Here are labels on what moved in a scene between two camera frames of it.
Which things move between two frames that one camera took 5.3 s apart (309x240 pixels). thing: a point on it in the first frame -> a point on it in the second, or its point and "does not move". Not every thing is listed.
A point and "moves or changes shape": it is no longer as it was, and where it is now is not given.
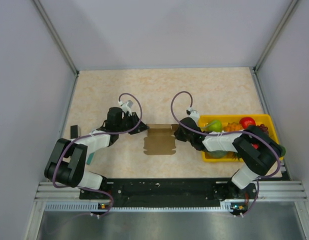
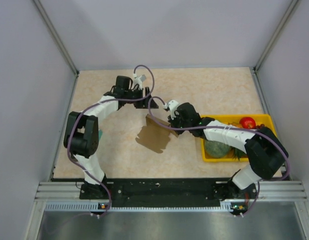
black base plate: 190,192 does not move
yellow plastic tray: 259,119 does not move
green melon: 218,154 does not move
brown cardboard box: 160,140 moves or changes shape
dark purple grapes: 263,128 does not move
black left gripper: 135,120 -> 143,103
